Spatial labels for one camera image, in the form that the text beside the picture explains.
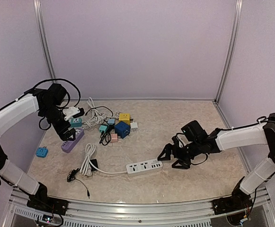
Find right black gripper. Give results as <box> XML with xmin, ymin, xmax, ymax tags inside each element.
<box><xmin>158</xmin><ymin>139</ymin><xmax>202</xmax><ymax>169</ymax></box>

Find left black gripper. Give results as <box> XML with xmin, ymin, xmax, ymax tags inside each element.
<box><xmin>40</xmin><ymin>104</ymin><xmax>76</xmax><ymax>141</ymax></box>

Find white power strip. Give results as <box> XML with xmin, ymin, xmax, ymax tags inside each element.
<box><xmin>126</xmin><ymin>159</ymin><xmax>163</xmax><ymax>177</ymax></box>

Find pink plug adapter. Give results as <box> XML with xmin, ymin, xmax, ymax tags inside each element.
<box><xmin>110</xmin><ymin>133</ymin><xmax>121</xmax><ymax>143</ymax></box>

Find dark blue cube socket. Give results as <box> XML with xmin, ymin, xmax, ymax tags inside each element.
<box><xmin>114</xmin><ymin>121</ymin><xmax>131</xmax><ymax>139</ymax></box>

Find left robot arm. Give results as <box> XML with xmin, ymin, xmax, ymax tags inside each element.
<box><xmin>0</xmin><ymin>79</ymin><xmax>84</xmax><ymax>216</ymax></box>

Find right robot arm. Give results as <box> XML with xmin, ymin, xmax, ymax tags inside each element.
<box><xmin>157</xmin><ymin>113</ymin><xmax>275</xmax><ymax>215</ymax></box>

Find teal plug adapter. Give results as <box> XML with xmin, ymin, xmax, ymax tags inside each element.
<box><xmin>98</xmin><ymin>125</ymin><xmax>108</xmax><ymax>133</ymax></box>

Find light blue plug adapter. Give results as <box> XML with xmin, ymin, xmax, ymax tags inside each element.
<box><xmin>107</xmin><ymin>118</ymin><xmax>115</xmax><ymax>126</ymax></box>

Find white plug adapter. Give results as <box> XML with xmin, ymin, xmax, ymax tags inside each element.
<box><xmin>130</xmin><ymin>122</ymin><xmax>139</xmax><ymax>132</ymax></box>

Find purple power strip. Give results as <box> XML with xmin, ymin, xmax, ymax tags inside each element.
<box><xmin>61</xmin><ymin>128</ymin><xmax>85</xmax><ymax>153</ymax></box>

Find teal power strip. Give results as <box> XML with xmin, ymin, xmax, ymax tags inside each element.
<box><xmin>69</xmin><ymin>118</ymin><xmax>82</xmax><ymax>128</ymax></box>

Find yellow cube socket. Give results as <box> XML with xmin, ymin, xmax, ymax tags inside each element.
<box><xmin>118</xmin><ymin>113</ymin><xmax>131</xmax><ymax>125</ymax></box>

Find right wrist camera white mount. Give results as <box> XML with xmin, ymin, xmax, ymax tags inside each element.
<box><xmin>176</xmin><ymin>135</ymin><xmax>186</xmax><ymax>148</ymax></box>

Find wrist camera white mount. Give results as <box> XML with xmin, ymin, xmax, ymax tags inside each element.
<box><xmin>62</xmin><ymin>106</ymin><xmax>85</xmax><ymax>121</ymax></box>
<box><xmin>176</xmin><ymin>135</ymin><xmax>186</xmax><ymax>148</ymax></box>

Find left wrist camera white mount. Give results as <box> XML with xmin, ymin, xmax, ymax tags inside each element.
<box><xmin>62</xmin><ymin>106</ymin><xmax>85</xmax><ymax>121</ymax></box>

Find black USB cable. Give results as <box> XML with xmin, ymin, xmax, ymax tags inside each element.
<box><xmin>99</xmin><ymin>122</ymin><xmax>115</xmax><ymax>146</ymax></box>

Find white coiled power cords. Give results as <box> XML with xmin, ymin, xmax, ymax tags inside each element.
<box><xmin>79</xmin><ymin>96</ymin><xmax>128</xmax><ymax>177</ymax></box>

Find black power adapter with cable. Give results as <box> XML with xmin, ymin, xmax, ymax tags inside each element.
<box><xmin>67</xmin><ymin>159</ymin><xmax>98</xmax><ymax>199</ymax></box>

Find aluminium front rail frame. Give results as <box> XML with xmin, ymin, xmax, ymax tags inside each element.
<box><xmin>1</xmin><ymin>187</ymin><xmax>275</xmax><ymax>227</ymax></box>

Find left aluminium corner post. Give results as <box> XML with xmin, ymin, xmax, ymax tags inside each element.
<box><xmin>33</xmin><ymin>0</ymin><xmax>57</xmax><ymax>83</ymax></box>

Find aluminium corner post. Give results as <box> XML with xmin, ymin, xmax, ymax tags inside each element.
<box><xmin>213</xmin><ymin>0</ymin><xmax>243</xmax><ymax>104</ymax></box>
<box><xmin>33</xmin><ymin>0</ymin><xmax>57</xmax><ymax>83</ymax></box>

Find right aluminium corner post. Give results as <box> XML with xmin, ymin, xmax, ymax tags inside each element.
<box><xmin>213</xmin><ymin>0</ymin><xmax>243</xmax><ymax>104</ymax></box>

